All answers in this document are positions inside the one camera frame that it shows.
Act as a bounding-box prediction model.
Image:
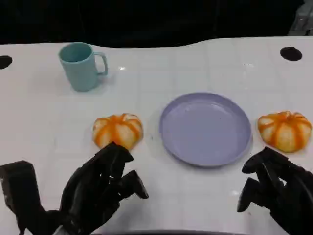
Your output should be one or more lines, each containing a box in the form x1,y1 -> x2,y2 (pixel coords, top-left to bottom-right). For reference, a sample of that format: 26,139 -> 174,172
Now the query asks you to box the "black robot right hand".
236,146 -> 313,235

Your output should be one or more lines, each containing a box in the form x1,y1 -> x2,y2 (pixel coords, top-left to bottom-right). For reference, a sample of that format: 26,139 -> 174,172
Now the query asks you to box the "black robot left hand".
58,141 -> 149,235

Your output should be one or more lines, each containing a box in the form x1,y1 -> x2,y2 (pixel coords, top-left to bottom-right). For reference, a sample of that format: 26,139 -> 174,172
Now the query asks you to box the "orange and white bread roll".
257,111 -> 312,153
92,113 -> 143,150

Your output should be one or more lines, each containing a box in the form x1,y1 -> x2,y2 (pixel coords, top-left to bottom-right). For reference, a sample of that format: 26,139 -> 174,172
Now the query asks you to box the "lilac plate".
159,92 -> 252,168

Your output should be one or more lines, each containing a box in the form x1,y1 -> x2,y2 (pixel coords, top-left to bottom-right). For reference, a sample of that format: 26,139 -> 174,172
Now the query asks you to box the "pale green mug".
58,42 -> 109,93

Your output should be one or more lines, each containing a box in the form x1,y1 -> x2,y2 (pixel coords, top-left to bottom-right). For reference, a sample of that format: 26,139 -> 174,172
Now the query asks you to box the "white background equipment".
290,0 -> 313,37

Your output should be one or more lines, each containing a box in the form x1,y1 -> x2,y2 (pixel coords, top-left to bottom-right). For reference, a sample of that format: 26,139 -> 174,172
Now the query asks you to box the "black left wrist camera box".
0,160 -> 61,235

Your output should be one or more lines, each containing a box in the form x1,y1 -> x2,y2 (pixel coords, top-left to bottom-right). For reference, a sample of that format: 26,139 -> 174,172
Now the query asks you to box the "black table cable hole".
0,55 -> 13,70
280,46 -> 303,61

